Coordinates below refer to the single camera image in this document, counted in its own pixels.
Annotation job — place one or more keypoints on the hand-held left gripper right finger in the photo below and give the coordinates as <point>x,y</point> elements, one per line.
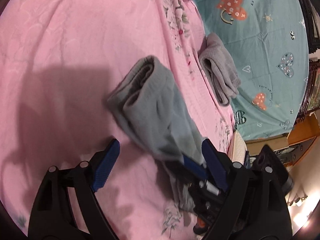
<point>214,165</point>

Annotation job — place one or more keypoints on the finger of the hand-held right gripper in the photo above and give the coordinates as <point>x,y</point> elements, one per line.
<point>192,166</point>

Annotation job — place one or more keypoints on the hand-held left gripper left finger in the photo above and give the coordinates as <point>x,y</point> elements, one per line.
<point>105,166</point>

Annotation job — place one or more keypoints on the grey-blue pants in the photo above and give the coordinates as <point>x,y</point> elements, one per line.
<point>150,110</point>

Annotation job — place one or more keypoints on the folded grey pants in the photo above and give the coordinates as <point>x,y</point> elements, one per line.
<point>220,72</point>

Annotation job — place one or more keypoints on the cream quilted pillow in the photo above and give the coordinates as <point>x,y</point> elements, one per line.
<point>237,147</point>

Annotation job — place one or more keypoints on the wooden bedside cabinet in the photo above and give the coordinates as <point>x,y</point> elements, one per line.
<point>302,130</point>

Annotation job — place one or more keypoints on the teal heart-print bed sheet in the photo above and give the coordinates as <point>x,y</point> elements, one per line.
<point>262,55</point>

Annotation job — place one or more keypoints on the pink floral bed sheet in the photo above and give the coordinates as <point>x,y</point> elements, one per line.
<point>62,42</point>

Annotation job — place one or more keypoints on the dark carved headboard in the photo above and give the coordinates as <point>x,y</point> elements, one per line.
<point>311,30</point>

